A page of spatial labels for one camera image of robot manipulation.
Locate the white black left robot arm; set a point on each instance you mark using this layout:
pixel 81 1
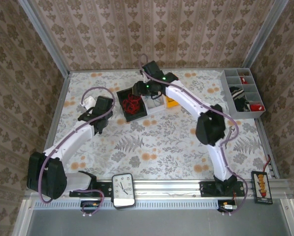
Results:
pixel 73 140

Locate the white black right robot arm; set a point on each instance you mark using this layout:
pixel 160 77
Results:
pixel 183 98

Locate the black plastic bin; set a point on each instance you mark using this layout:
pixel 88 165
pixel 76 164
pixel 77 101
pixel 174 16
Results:
pixel 137 116

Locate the white plastic bin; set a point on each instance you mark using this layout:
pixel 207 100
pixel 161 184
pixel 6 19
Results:
pixel 156 109

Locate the yellow plastic bin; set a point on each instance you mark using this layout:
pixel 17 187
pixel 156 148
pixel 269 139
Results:
pixel 172 104

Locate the floral tablecloth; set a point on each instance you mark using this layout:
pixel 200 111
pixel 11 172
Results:
pixel 161 152

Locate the white face desk clock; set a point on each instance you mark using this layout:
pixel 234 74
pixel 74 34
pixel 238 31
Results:
pixel 123 189

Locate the black white striped bundle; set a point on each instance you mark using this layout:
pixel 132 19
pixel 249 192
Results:
pixel 238 94

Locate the small metal wrench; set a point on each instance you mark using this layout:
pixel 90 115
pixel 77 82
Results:
pixel 230 135

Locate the black electronics box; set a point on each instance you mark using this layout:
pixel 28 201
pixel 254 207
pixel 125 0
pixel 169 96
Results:
pixel 228 206
pixel 91 206

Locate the grey compartment organizer tray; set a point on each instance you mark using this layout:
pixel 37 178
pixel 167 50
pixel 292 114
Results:
pixel 256 96

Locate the grey metal shelf panel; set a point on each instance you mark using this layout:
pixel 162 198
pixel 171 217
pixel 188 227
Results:
pixel 161 223

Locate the black orange power board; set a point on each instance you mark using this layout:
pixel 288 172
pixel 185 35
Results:
pixel 262 188

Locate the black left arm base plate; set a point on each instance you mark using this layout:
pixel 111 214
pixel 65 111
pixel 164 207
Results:
pixel 105 188

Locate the aluminium frame post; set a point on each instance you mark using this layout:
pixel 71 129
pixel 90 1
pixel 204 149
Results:
pixel 45 41
pixel 265 34

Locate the aluminium mounting rail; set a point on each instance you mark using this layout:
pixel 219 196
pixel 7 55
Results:
pixel 166 190

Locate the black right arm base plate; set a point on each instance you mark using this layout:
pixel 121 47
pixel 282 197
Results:
pixel 208 190

